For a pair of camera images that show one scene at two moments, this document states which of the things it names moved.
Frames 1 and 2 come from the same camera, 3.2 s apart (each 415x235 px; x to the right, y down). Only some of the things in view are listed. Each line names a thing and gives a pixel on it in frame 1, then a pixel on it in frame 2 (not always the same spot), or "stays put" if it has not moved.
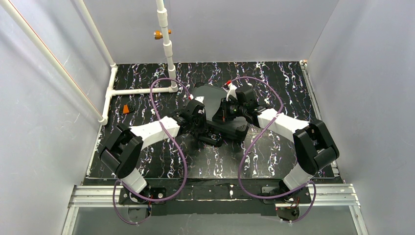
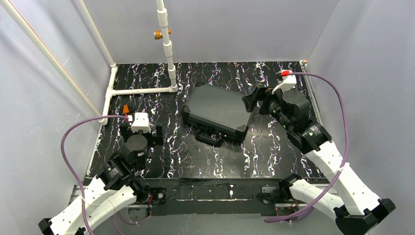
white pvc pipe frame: [57, 66] stays put
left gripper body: [207, 135] to [156, 133]
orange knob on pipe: [158, 35] stays put
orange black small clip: [126, 109] stays put
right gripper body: [223, 112] to [254, 101]
